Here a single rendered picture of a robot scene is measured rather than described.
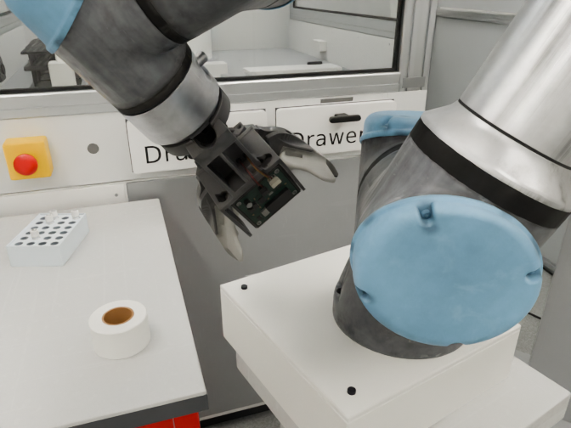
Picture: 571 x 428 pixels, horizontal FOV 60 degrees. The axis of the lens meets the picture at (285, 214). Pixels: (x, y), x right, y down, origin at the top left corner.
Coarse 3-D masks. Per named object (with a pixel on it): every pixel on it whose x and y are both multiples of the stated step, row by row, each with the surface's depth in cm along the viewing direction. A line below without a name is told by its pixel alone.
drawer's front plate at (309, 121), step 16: (288, 112) 107; (304, 112) 108; (320, 112) 109; (336, 112) 110; (352, 112) 112; (368, 112) 113; (288, 128) 108; (304, 128) 110; (320, 128) 111; (336, 128) 112; (352, 128) 113; (336, 144) 114; (352, 144) 115
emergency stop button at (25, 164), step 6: (18, 156) 89; (24, 156) 89; (30, 156) 89; (18, 162) 89; (24, 162) 89; (30, 162) 89; (36, 162) 90; (18, 168) 89; (24, 168) 89; (30, 168) 90; (36, 168) 90; (24, 174) 90; (30, 174) 90
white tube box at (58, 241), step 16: (32, 224) 86; (48, 224) 86; (64, 224) 86; (80, 224) 87; (16, 240) 80; (32, 240) 80; (48, 240) 80; (64, 240) 80; (80, 240) 86; (16, 256) 79; (32, 256) 79; (48, 256) 79; (64, 256) 80
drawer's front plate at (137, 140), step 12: (228, 120) 103; (240, 120) 104; (252, 120) 105; (264, 120) 106; (132, 132) 98; (132, 144) 99; (144, 144) 100; (156, 144) 101; (132, 156) 100; (144, 156) 101; (156, 156) 102; (168, 156) 102; (180, 156) 103; (144, 168) 102; (156, 168) 103; (168, 168) 103; (180, 168) 104
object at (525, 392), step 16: (240, 368) 63; (512, 368) 59; (528, 368) 59; (256, 384) 60; (496, 384) 56; (512, 384) 56; (528, 384) 56; (544, 384) 56; (272, 400) 56; (480, 400) 54; (496, 400) 54; (512, 400) 54; (528, 400) 54; (544, 400) 54; (560, 400) 54; (288, 416) 54; (448, 416) 52; (464, 416) 52; (480, 416) 52; (496, 416) 52; (512, 416) 52; (528, 416) 52; (544, 416) 53; (560, 416) 56
